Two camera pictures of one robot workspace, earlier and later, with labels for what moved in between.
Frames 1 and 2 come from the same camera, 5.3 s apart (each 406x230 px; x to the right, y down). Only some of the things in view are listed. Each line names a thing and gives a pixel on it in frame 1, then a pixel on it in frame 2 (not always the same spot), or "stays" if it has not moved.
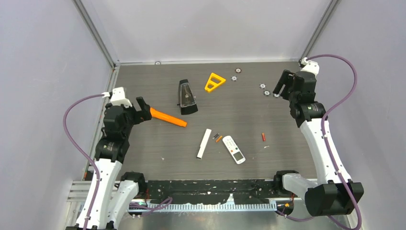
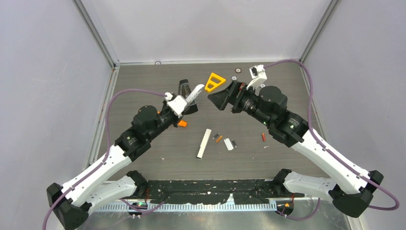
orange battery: [219, 138] stays
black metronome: [187, 102] stays
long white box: [203, 143] stays
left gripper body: [133, 118] -> [167, 119]
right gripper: [287, 78] -> [221, 98]
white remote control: [234, 150] -> [195, 93]
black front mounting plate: [244, 191] stays
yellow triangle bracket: [222, 80] stays
